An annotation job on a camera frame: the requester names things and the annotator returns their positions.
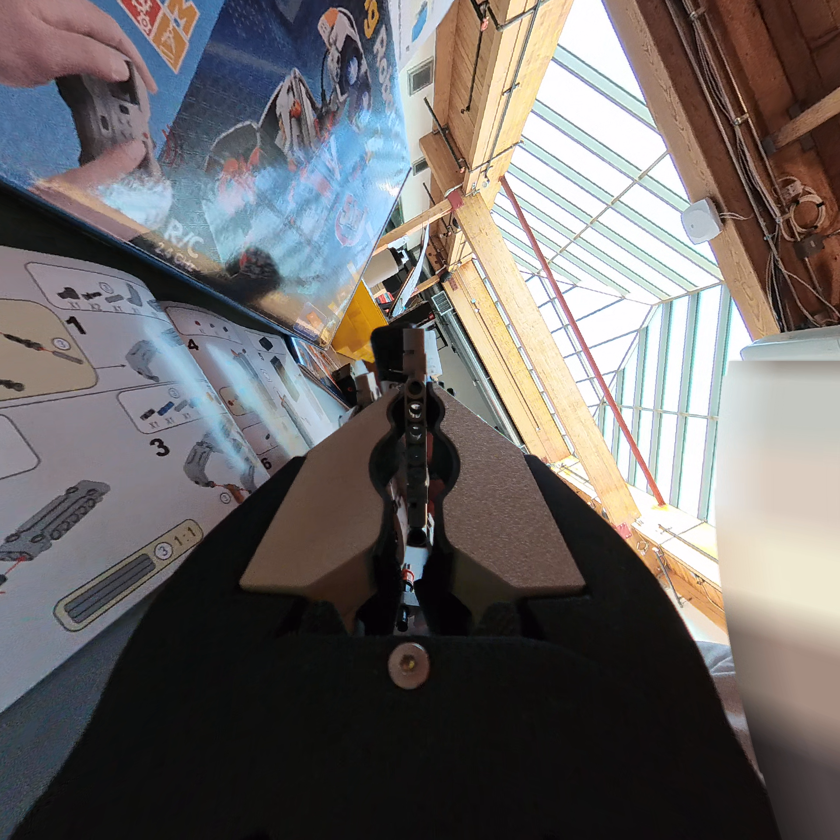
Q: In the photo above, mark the white sensor box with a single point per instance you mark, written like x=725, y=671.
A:
x=702, y=220

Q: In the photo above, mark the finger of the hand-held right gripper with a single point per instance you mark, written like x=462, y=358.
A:
x=365, y=384

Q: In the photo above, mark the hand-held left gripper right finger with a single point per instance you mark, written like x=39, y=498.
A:
x=512, y=518

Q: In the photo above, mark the grey toy beam arm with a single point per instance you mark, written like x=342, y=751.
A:
x=415, y=446

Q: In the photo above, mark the white air vent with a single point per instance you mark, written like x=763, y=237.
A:
x=441, y=302

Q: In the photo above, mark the yellow plastic bin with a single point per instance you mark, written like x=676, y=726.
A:
x=358, y=321

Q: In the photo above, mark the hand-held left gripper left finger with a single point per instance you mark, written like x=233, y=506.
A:
x=315, y=518

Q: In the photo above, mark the large wooden ceiling beam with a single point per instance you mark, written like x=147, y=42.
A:
x=544, y=341

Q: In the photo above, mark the large blue toy box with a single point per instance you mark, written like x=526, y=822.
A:
x=229, y=164

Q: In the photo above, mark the white instruction booklet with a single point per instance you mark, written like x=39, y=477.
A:
x=98, y=426

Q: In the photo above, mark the white wall vent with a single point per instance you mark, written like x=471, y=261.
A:
x=420, y=75

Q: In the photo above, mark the wooden window sill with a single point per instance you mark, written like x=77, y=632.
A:
x=682, y=544

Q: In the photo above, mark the glass skylight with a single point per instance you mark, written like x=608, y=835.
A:
x=623, y=229

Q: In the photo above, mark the white paper roll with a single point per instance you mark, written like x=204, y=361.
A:
x=380, y=275

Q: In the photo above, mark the person's white shirt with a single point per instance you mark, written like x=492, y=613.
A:
x=722, y=682

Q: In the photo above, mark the grey desk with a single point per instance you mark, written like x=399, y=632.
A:
x=39, y=754

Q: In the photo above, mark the white projector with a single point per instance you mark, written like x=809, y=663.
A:
x=787, y=344

